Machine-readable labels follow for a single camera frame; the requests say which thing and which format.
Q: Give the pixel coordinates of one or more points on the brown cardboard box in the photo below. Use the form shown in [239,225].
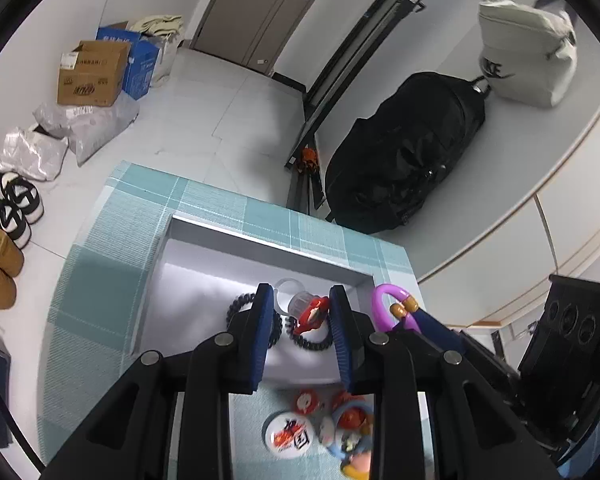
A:
[92,77]

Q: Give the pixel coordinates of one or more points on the grey door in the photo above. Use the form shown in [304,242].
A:
[260,15]

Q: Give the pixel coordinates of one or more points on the grey rectangular tray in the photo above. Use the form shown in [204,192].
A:
[200,280]

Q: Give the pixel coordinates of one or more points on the small grey plastic parcel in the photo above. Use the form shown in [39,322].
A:
[30,152]

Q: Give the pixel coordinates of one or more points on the orange and black tool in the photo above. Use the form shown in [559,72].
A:
[306,157]

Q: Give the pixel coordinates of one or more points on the black backpack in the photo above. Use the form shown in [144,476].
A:
[400,160]

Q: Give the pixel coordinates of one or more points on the teal checkered tablecloth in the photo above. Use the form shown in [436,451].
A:
[110,260]

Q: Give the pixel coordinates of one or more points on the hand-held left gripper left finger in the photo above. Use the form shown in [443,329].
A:
[261,340]

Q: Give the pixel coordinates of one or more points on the small white round badge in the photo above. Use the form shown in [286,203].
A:
[327,430]

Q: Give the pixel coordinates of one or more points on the white canvas bag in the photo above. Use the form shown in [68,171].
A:
[525,45]

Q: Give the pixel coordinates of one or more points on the beige tote bag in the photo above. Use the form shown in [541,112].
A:
[162,27]

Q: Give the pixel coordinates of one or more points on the blue cardboard box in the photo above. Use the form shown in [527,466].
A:
[142,67]

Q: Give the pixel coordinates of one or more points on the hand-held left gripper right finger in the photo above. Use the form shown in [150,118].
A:
[340,340]

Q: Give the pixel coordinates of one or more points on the small cartoon figure toy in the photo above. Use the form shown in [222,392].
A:
[357,465]

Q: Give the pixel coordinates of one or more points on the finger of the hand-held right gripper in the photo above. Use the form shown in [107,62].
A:
[437,332]

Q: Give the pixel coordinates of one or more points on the black metal door frame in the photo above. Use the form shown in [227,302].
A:
[330,75]

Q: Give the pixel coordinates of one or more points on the large grey plastic parcel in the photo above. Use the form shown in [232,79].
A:
[97,127]

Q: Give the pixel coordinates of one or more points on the white round badge red print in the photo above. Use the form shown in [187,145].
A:
[287,435]

